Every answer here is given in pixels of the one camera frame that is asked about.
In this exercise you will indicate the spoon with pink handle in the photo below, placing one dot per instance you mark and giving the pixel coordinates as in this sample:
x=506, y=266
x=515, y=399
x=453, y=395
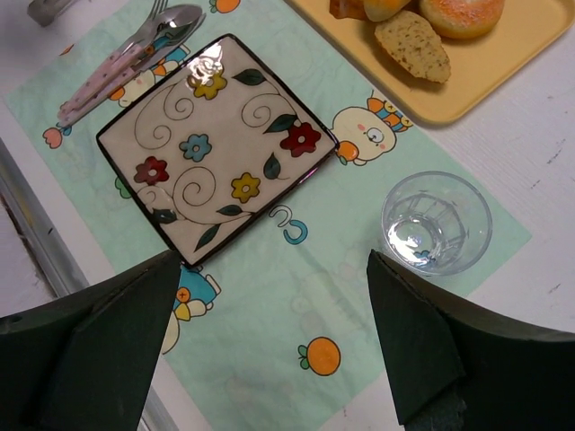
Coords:
x=137, y=52

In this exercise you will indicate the yellow tray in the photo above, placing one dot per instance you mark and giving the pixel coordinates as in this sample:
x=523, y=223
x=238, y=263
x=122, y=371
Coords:
x=478, y=67

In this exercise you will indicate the aluminium table rail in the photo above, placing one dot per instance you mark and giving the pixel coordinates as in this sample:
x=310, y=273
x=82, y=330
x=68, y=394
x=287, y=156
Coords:
x=49, y=251

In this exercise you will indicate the croissant bread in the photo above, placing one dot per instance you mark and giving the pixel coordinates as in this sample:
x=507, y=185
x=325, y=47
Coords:
x=382, y=10

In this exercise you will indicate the orange glazed donut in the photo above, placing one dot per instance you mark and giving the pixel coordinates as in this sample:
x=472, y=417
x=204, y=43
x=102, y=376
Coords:
x=460, y=19

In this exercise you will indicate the right bread slice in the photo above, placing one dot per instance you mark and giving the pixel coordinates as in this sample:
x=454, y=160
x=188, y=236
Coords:
x=411, y=42

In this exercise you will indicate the green cartoon placemat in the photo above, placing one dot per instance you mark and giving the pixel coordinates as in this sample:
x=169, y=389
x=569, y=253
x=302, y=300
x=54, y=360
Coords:
x=291, y=339

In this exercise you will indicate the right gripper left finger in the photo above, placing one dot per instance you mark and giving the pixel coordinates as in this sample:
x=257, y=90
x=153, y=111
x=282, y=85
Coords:
x=90, y=341

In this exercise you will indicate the fork with pink handle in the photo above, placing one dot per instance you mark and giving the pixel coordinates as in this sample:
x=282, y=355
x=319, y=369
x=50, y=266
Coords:
x=102, y=73

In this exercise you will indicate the square floral plate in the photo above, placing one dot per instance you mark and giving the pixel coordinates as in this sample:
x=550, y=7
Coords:
x=213, y=146

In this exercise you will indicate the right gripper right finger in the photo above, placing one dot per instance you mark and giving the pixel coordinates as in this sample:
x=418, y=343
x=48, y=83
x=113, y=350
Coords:
x=454, y=365

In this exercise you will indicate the clear drinking glass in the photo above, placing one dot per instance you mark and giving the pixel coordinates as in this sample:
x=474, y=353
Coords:
x=436, y=223

